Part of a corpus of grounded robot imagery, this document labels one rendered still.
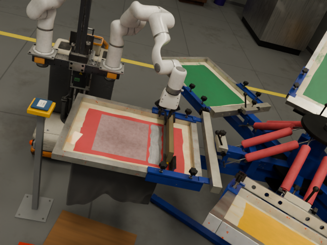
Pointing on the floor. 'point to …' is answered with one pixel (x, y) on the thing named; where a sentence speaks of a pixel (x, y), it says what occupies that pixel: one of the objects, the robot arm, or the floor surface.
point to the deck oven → (283, 23)
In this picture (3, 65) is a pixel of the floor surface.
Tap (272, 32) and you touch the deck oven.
